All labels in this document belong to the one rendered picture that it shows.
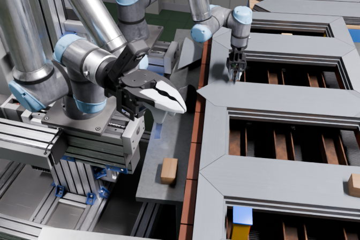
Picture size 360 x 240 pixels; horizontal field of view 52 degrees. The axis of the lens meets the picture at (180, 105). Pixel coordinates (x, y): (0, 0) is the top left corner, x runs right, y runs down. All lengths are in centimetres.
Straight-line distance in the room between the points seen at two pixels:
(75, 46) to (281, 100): 103
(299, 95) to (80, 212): 125
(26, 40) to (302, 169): 99
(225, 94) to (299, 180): 51
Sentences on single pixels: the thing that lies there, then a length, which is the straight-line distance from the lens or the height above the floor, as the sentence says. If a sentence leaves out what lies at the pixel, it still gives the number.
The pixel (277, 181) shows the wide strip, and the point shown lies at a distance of 134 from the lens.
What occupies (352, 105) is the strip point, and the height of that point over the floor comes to 87.
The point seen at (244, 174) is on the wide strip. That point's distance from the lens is 134.
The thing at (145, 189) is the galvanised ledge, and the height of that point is 68.
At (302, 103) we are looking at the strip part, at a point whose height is 87.
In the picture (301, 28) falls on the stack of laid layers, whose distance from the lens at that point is 227.
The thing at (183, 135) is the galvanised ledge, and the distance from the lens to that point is 170.
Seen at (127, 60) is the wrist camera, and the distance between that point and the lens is 71.
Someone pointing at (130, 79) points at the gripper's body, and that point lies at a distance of 73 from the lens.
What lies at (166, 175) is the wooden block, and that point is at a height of 73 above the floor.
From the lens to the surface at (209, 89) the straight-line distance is 165.
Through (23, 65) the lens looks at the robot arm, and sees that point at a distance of 111.
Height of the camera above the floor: 191
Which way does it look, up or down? 42 degrees down
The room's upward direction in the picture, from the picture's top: straight up
